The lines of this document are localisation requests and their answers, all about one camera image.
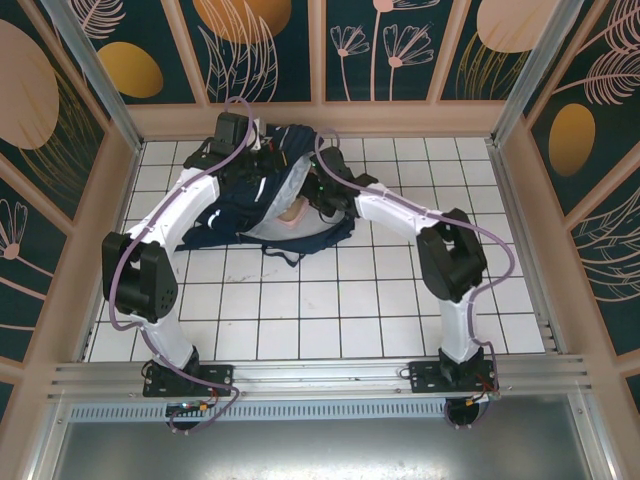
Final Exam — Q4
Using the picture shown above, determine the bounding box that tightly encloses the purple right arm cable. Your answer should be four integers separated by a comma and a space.
314, 128, 517, 431

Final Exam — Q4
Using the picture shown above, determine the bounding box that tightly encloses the slotted grey cable duct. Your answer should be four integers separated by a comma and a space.
67, 403, 576, 421

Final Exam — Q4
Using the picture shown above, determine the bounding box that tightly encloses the aluminium mounting rail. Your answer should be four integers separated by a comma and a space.
47, 354, 594, 401

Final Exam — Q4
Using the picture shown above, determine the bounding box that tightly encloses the aluminium side rail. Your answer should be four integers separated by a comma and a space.
487, 142, 569, 354
73, 142, 146, 362

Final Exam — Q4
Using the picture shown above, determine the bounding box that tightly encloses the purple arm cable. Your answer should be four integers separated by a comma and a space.
314, 128, 517, 431
108, 95, 256, 437

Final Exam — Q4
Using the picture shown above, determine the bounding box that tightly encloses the aluminium frame post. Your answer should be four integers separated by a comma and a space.
489, 0, 601, 149
39, 0, 146, 154

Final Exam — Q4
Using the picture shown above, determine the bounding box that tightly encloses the pink pouch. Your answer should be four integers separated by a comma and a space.
276, 197, 314, 232

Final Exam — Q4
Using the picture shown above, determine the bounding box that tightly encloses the navy blue backpack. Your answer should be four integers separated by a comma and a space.
174, 122, 357, 269

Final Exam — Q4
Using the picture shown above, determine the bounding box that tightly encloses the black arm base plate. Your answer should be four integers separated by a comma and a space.
143, 363, 235, 399
408, 359, 501, 396

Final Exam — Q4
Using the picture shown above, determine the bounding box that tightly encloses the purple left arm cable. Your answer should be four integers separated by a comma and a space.
108, 95, 256, 437

